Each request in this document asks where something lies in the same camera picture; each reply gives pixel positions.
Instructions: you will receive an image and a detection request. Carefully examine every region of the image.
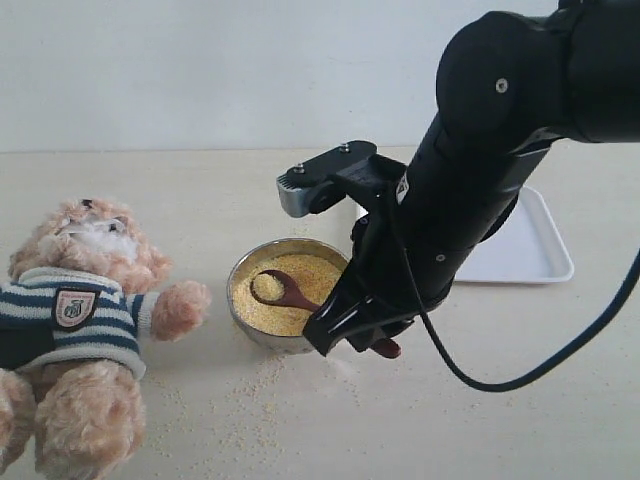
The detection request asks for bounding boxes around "tan teddy bear striped sweater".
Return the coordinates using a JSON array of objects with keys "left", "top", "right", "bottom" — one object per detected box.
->
[{"left": 0, "top": 197, "right": 211, "bottom": 475}]

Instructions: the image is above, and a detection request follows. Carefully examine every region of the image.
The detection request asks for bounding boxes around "dark brown wooden spoon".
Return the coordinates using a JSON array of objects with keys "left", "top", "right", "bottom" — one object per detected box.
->
[{"left": 249, "top": 269, "right": 401, "bottom": 359}]

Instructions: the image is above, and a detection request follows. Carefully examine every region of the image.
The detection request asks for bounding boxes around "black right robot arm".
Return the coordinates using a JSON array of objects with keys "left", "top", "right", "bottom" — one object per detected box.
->
[{"left": 303, "top": 1, "right": 639, "bottom": 354}]

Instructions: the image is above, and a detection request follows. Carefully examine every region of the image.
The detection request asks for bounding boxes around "white rectangular plastic tray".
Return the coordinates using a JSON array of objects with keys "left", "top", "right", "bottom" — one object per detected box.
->
[{"left": 456, "top": 186, "right": 574, "bottom": 285}]

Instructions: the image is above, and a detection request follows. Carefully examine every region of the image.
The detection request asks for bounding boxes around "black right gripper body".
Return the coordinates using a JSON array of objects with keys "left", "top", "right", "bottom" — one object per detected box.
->
[{"left": 331, "top": 120, "right": 550, "bottom": 320}]

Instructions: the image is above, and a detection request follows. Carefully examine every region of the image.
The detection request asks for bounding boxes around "steel bowl of yellow millet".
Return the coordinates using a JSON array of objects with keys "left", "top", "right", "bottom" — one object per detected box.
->
[{"left": 227, "top": 238, "right": 348, "bottom": 354}]

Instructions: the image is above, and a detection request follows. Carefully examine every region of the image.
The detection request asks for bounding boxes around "black camera cable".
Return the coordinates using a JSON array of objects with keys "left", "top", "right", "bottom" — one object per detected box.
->
[{"left": 384, "top": 189, "right": 640, "bottom": 392}]

